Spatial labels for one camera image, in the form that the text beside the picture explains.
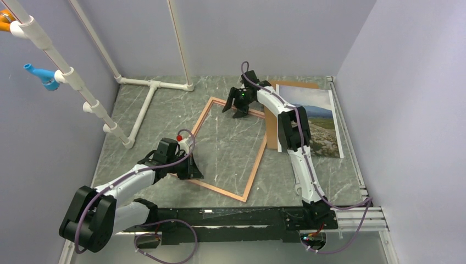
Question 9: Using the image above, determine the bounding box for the brown backing board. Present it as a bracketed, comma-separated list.
[263, 80, 319, 150]

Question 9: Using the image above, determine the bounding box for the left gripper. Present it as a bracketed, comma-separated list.
[167, 152, 203, 180]

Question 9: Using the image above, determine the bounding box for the blue pipe fitting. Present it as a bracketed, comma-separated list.
[23, 63, 60, 91]

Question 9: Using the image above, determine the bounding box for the orange pipe fitting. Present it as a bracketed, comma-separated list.
[0, 9, 16, 32]

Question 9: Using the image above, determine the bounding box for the landscape photo print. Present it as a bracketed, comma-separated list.
[276, 84, 344, 158]

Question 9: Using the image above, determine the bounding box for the white PVC pipe stand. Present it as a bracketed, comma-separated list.
[1, 1, 194, 149]

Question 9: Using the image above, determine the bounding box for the aluminium rail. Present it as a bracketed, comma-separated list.
[58, 207, 400, 264]

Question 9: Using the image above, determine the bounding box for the wooden picture frame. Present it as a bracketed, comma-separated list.
[188, 97, 267, 203]

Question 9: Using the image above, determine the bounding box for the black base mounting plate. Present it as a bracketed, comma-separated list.
[124, 206, 339, 245]

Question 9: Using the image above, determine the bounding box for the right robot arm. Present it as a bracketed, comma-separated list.
[223, 70, 338, 229]

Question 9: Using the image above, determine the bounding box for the silver wrench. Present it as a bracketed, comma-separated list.
[293, 183, 302, 196]

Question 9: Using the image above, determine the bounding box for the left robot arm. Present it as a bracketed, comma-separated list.
[59, 135, 203, 252]

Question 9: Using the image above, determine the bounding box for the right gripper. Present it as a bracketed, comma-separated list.
[221, 88, 254, 119]

